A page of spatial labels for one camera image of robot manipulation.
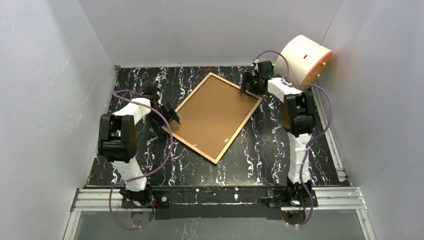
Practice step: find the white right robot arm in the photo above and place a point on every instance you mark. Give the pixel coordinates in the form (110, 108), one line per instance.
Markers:
(297, 115)

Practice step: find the brown backing board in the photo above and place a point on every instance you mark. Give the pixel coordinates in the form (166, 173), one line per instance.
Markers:
(213, 116)

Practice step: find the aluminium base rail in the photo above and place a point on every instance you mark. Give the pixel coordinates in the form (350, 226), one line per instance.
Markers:
(224, 201)

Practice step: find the wooden picture frame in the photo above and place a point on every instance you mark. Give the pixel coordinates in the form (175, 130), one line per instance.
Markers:
(212, 159)

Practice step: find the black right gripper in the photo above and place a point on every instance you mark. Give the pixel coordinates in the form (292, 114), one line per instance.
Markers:
(249, 85)

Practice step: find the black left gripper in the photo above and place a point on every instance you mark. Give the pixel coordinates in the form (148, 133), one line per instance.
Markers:
(164, 110)

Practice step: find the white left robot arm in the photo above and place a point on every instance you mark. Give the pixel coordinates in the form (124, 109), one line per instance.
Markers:
(117, 139)

